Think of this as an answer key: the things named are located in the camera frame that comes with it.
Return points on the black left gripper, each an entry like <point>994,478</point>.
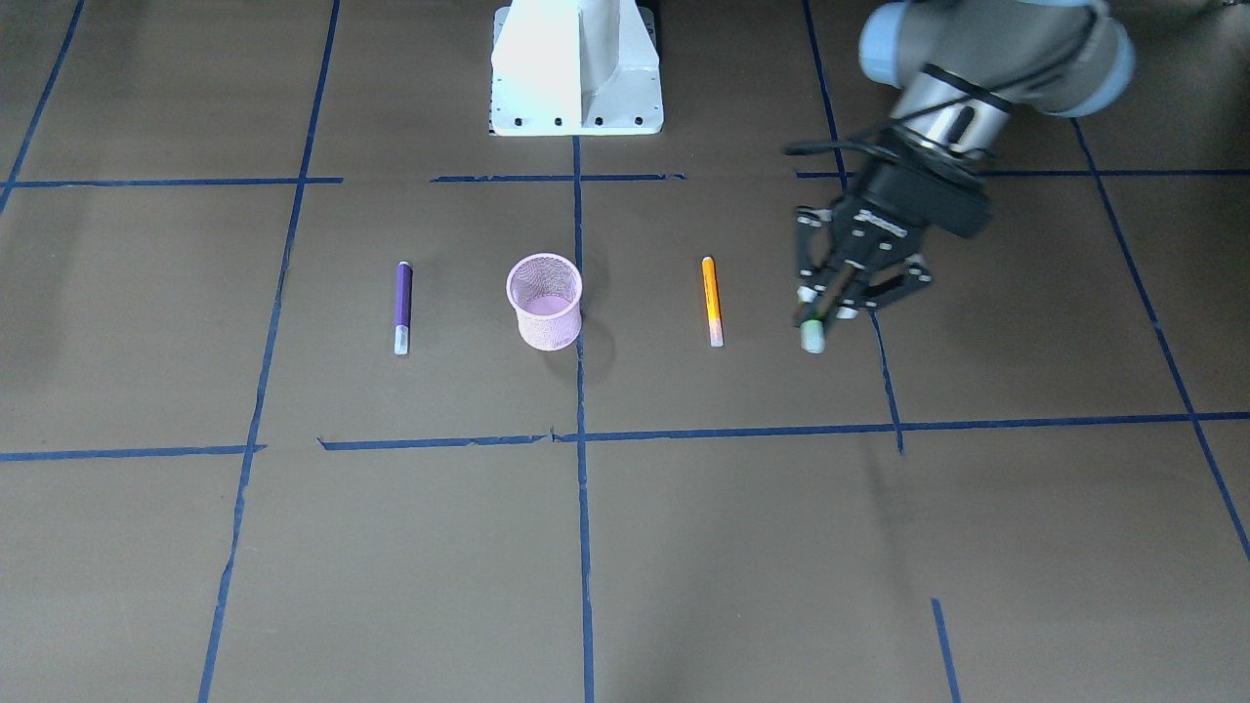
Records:
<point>882,186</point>

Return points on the purple highlighter pen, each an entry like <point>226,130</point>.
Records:
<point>402,308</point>

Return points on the green highlighter pen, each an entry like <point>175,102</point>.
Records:
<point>813,332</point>

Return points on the orange highlighter pen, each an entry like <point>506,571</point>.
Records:
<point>713,307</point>

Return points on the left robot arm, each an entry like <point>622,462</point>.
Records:
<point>962,68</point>

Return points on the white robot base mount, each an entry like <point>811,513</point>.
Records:
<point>566,68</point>

